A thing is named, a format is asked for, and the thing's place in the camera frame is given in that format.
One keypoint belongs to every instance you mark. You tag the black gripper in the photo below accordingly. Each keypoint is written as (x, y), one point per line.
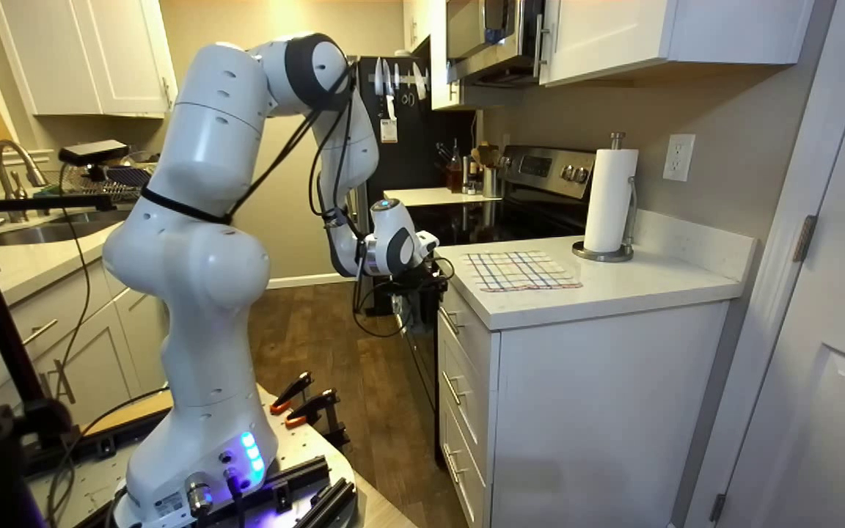
(423, 289)

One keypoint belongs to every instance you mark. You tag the white drawer holding cutlery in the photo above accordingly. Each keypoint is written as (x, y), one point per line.
(463, 317)

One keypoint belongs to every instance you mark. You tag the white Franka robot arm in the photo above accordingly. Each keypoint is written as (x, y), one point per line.
(207, 264)

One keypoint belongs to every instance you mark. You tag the white shallow cabinet drawer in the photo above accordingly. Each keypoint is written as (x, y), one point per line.
(463, 398)

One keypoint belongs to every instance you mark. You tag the white deep cabinet drawer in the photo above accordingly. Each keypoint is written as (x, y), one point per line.
(463, 471)

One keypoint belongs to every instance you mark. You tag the white drawer cabinet with countertop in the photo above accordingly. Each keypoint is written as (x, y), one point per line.
(600, 392)

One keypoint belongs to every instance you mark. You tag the stainless black electric stove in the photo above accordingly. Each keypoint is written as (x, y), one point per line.
(520, 210)

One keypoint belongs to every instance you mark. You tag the dark glass bottle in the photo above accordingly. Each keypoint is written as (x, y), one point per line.
(455, 166)

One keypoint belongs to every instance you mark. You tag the black clamp orange tip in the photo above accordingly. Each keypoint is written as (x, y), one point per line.
(291, 392)
(313, 408)

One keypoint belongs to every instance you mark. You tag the metal paper towel holder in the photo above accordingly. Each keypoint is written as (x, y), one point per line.
(600, 256)

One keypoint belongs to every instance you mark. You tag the white paper towel roll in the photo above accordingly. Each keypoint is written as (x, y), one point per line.
(608, 201)

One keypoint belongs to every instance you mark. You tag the stainless over-range microwave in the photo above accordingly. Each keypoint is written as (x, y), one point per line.
(485, 34)

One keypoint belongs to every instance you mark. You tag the white base cabinets with sink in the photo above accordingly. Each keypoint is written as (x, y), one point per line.
(80, 341)

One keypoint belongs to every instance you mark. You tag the white panel door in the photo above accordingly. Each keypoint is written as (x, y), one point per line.
(822, 341)

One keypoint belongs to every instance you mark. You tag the chrome kitchen faucet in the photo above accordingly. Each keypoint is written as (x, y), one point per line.
(14, 163)

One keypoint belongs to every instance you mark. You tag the white wall switch plate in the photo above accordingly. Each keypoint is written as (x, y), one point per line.
(678, 156)

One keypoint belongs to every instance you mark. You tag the white wall cabinet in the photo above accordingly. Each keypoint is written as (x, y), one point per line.
(658, 34)

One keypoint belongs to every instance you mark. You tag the white wall cabinet double door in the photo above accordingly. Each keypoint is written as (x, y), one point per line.
(80, 53)

